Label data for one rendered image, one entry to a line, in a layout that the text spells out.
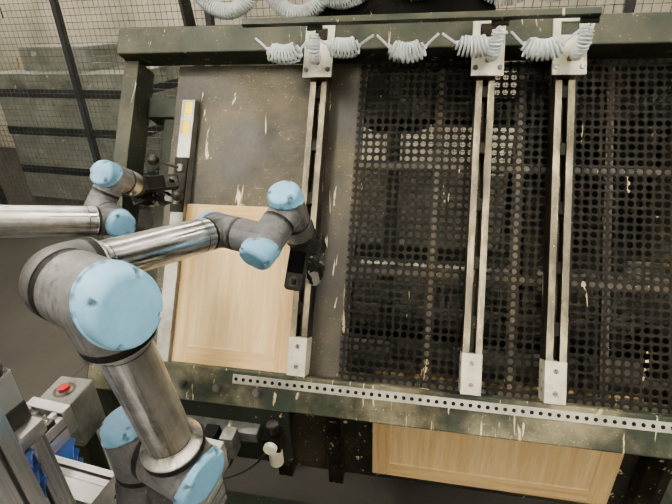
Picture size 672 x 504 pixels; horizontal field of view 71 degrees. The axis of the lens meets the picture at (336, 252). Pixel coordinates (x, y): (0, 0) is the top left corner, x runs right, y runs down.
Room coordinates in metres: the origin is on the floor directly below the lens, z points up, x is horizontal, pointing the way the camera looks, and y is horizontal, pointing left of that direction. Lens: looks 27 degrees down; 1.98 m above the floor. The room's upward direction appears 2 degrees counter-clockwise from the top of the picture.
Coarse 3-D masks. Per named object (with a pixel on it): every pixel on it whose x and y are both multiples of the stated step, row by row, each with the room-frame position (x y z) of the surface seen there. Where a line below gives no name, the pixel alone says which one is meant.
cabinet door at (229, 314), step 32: (224, 256) 1.49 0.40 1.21; (288, 256) 1.45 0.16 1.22; (192, 288) 1.44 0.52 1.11; (224, 288) 1.43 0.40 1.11; (256, 288) 1.41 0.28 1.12; (192, 320) 1.38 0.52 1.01; (224, 320) 1.36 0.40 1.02; (256, 320) 1.35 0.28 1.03; (288, 320) 1.32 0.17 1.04; (192, 352) 1.32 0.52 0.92; (224, 352) 1.30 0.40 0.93; (256, 352) 1.28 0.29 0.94
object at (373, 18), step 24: (264, 24) 1.64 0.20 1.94; (288, 24) 1.63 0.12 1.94; (312, 24) 1.62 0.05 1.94; (336, 24) 1.60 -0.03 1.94; (288, 48) 1.68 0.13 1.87; (336, 48) 1.65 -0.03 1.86; (408, 48) 1.56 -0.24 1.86; (456, 48) 1.54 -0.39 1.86; (480, 48) 1.51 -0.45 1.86; (528, 48) 1.48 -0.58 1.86; (552, 48) 1.47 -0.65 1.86
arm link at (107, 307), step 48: (48, 288) 0.56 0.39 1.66; (96, 288) 0.53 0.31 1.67; (144, 288) 0.57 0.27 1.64; (96, 336) 0.50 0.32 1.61; (144, 336) 0.55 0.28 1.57; (144, 384) 0.56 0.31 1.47; (144, 432) 0.57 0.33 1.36; (192, 432) 0.62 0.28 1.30; (144, 480) 0.60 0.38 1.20; (192, 480) 0.56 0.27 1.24
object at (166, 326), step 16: (192, 112) 1.78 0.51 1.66; (192, 128) 1.75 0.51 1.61; (192, 144) 1.73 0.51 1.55; (192, 160) 1.71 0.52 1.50; (176, 272) 1.47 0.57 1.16; (176, 288) 1.44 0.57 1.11; (176, 304) 1.42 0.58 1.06; (160, 320) 1.38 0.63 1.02; (160, 336) 1.35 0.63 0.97; (160, 352) 1.32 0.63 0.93
